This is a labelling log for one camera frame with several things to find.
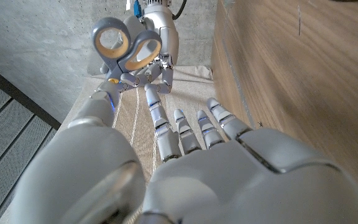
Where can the beige striped curtain backdrop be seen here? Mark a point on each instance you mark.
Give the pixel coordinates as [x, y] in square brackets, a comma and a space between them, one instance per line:
[191, 84]

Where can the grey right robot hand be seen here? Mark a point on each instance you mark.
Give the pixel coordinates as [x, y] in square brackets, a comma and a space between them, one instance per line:
[166, 40]

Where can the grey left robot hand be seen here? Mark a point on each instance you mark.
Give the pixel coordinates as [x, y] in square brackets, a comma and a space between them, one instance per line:
[228, 174]

